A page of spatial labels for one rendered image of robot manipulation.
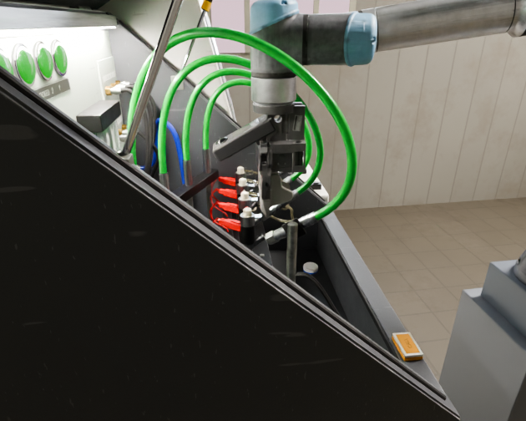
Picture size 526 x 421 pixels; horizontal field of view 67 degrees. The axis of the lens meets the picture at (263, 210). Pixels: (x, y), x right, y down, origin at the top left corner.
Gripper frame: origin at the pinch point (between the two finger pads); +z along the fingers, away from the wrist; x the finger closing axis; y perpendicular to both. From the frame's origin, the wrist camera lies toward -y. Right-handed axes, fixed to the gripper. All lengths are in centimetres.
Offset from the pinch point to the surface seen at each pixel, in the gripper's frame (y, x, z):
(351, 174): 11.2, -15.9, -12.5
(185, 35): -11.2, -5.8, -30.8
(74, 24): -27.5, -0.9, -32.4
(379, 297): 21.4, -8.7, 15.7
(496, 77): 206, 235, 9
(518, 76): 225, 236, 9
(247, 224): -3.1, -1.4, 2.0
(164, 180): -18.7, 7.1, -4.5
